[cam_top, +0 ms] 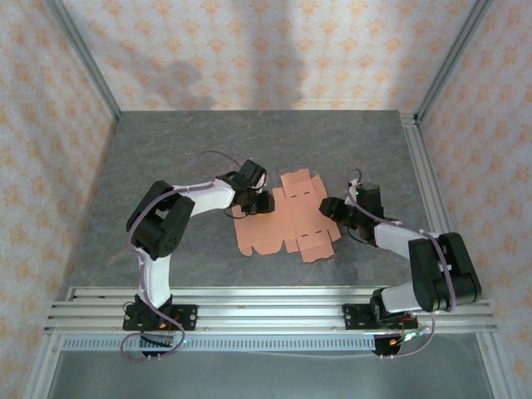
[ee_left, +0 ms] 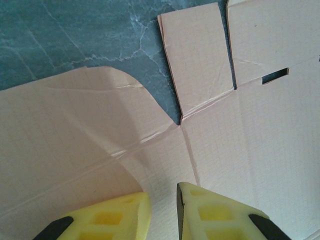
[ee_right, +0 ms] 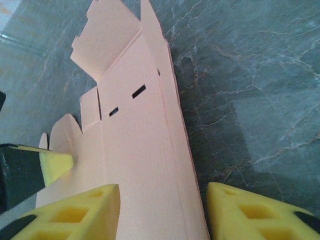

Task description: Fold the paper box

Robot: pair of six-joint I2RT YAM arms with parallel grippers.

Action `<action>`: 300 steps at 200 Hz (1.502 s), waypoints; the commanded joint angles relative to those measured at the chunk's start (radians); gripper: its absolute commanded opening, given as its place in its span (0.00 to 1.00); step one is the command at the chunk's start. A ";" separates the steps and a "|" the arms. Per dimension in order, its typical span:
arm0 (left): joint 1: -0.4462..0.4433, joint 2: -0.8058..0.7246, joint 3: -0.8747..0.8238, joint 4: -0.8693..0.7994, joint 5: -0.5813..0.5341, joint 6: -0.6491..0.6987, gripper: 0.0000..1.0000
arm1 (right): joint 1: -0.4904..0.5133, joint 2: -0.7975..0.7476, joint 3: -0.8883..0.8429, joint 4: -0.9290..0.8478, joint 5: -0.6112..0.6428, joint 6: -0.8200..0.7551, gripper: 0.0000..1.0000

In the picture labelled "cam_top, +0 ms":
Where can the salmon pink paper box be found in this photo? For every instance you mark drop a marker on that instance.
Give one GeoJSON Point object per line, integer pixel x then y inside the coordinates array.
{"type": "Point", "coordinates": [287, 224]}

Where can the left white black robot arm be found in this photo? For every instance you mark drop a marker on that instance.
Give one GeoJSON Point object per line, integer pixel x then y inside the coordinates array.
{"type": "Point", "coordinates": [160, 278]}

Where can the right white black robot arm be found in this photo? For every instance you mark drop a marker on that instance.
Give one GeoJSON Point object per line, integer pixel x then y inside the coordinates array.
{"type": "Point", "coordinates": [395, 240]}

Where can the grey metal shelf panel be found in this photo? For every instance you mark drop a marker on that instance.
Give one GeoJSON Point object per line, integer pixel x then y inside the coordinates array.
{"type": "Point", "coordinates": [266, 376]}

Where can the aluminium table side rail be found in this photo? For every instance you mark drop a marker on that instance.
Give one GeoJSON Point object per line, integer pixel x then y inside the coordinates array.
{"type": "Point", "coordinates": [424, 166]}

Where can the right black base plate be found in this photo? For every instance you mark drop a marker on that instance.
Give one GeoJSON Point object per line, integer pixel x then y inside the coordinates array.
{"type": "Point", "coordinates": [356, 316]}

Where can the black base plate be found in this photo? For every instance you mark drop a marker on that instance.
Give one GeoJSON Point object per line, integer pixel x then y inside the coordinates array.
{"type": "Point", "coordinates": [356, 316]}
{"type": "Point", "coordinates": [187, 316]}

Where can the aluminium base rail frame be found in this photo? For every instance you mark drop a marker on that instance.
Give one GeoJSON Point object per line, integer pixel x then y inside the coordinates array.
{"type": "Point", "coordinates": [266, 311]}

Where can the black base bracket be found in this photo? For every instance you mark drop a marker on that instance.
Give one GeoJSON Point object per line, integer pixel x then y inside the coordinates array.
{"type": "Point", "coordinates": [386, 348]}
{"type": "Point", "coordinates": [156, 343]}

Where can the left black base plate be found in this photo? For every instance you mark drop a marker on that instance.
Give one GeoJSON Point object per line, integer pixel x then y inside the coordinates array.
{"type": "Point", "coordinates": [187, 316]}

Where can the aluminium frame post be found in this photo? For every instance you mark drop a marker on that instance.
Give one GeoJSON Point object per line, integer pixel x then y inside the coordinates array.
{"type": "Point", "coordinates": [43, 365]}
{"type": "Point", "coordinates": [453, 58]}
{"type": "Point", "coordinates": [83, 58]}
{"type": "Point", "coordinates": [496, 365]}

